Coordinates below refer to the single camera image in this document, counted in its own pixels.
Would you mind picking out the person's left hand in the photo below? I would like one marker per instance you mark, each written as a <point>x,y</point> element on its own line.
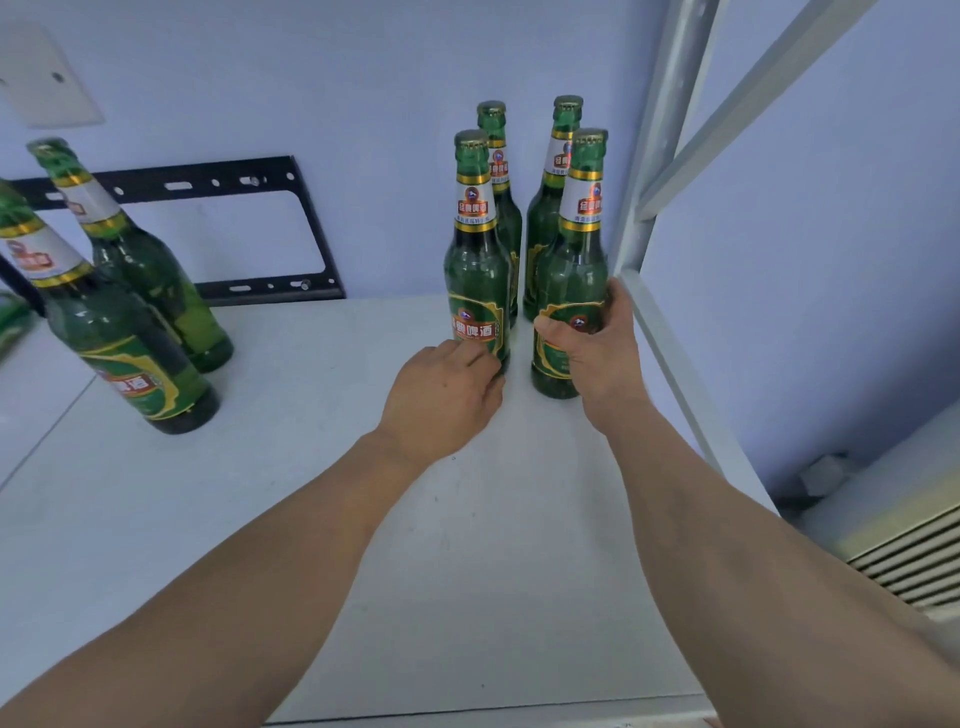
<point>439,401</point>

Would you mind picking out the person's right hand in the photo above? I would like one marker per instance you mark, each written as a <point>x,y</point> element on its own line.
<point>607,367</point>

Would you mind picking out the person's left fingers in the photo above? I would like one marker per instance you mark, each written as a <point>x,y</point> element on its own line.
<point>476,367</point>

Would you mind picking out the person's right thumb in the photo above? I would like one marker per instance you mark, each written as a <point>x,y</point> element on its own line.
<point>562,332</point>

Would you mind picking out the green beer bottle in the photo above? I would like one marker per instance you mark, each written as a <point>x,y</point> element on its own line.
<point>510,217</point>
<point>112,337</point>
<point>544,225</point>
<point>150,270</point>
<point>476,277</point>
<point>574,262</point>
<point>11,319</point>

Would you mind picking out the person's right forearm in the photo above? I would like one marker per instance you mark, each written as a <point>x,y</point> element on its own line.
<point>750,600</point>

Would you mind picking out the person's left forearm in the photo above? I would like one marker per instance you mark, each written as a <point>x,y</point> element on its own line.
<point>225,600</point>

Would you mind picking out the small white box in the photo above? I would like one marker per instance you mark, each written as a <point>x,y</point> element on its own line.
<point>825,475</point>

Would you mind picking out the white air conditioner unit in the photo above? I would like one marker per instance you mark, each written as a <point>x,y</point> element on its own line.
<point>892,510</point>

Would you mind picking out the white metal shelf frame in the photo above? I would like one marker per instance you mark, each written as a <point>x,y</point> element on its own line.
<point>664,112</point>

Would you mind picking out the black metal wall bracket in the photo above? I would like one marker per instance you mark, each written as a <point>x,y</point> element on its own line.
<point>187,181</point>

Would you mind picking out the white wall plate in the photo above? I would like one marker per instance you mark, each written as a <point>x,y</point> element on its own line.
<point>41,79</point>

